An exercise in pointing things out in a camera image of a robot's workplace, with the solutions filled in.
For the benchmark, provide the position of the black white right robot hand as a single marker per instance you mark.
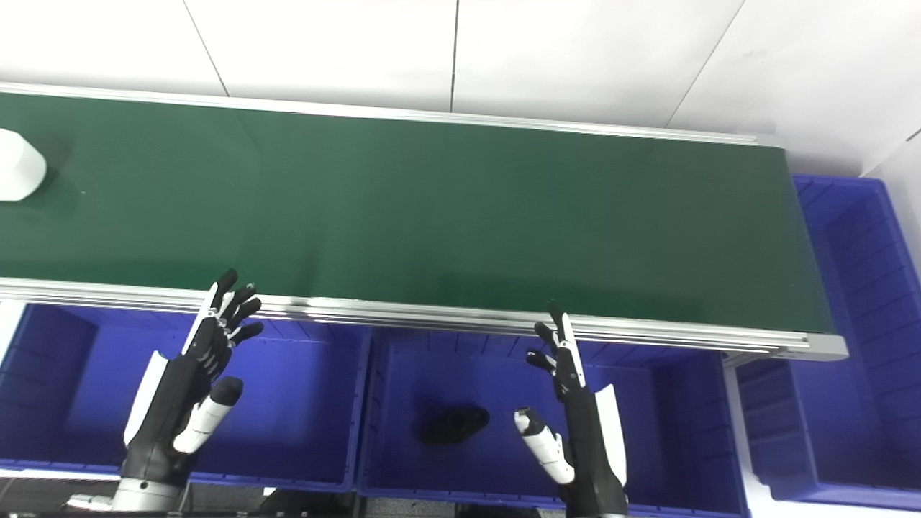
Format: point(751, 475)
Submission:
point(586, 446)

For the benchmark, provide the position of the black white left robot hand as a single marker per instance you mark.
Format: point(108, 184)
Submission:
point(169, 410)

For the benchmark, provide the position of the white block part with hole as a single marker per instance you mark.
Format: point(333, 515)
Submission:
point(18, 165)

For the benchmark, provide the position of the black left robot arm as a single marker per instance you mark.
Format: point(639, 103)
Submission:
point(147, 495)

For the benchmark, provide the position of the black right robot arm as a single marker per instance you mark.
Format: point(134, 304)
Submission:
point(597, 513)

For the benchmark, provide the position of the black plastic part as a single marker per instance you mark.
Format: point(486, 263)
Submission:
point(453, 424)

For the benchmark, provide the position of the green conveyor belt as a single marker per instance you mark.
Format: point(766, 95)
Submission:
point(432, 216)
point(432, 316)

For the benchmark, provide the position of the large blue plastic bin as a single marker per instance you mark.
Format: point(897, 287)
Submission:
point(863, 302)

